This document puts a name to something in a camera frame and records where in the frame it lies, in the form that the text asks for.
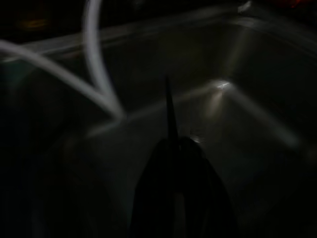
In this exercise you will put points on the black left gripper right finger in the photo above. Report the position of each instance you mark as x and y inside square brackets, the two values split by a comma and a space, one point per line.
[205, 188]

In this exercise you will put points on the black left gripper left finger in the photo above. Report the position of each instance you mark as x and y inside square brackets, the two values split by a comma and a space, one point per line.
[153, 186]

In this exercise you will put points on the stainless steel sink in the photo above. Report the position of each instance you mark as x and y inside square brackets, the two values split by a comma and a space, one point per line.
[223, 62]

